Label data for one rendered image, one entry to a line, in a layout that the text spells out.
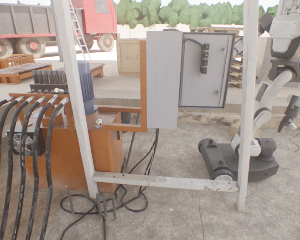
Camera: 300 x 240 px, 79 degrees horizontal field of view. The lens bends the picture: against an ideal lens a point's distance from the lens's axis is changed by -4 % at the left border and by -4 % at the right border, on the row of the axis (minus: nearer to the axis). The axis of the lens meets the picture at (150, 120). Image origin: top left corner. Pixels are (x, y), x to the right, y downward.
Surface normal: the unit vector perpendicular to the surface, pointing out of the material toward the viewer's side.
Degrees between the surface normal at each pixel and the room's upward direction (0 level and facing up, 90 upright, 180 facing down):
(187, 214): 0
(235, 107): 88
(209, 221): 0
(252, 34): 93
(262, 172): 90
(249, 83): 93
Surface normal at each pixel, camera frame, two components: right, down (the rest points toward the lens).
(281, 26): -0.93, 0.13
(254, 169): 0.00, -0.91
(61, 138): -0.06, 0.41
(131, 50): -0.29, 0.40
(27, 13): 0.75, 0.27
